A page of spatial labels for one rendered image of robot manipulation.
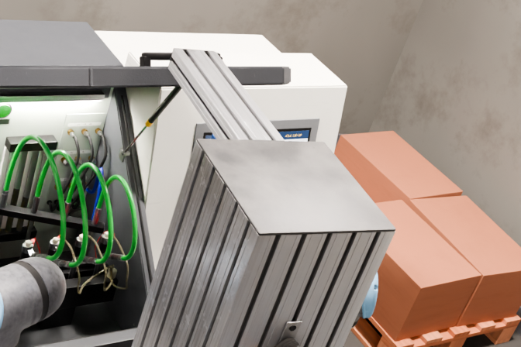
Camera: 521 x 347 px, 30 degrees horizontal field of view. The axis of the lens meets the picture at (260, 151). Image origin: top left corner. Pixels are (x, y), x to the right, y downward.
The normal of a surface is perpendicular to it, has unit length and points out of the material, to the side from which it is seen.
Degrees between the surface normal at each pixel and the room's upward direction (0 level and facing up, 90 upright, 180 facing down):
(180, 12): 90
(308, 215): 0
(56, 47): 0
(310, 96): 76
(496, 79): 90
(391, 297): 90
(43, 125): 90
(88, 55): 0
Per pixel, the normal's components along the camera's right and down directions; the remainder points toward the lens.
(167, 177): 0.57, 0.34
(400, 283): -0.80, 0.07
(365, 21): 0.41, 0.56
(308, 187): 0.29, -0.83
